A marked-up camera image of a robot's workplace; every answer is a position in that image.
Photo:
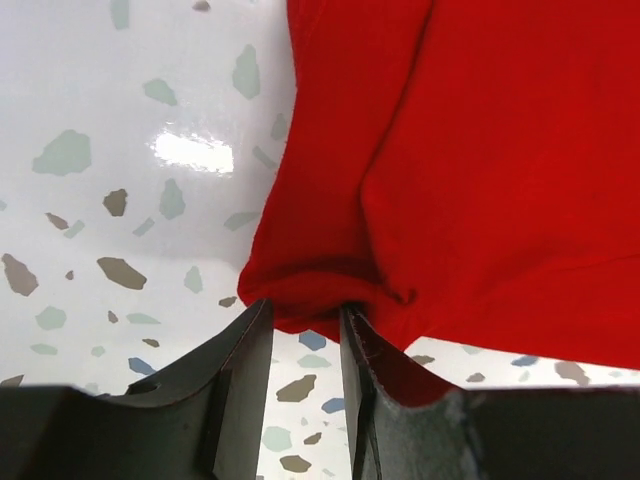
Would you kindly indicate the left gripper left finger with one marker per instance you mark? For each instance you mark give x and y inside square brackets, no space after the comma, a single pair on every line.
[199,417]

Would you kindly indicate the red t shirt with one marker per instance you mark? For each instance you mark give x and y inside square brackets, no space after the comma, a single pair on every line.
[461,170]

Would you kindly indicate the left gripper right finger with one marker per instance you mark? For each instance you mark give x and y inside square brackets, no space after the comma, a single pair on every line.
[404,422]

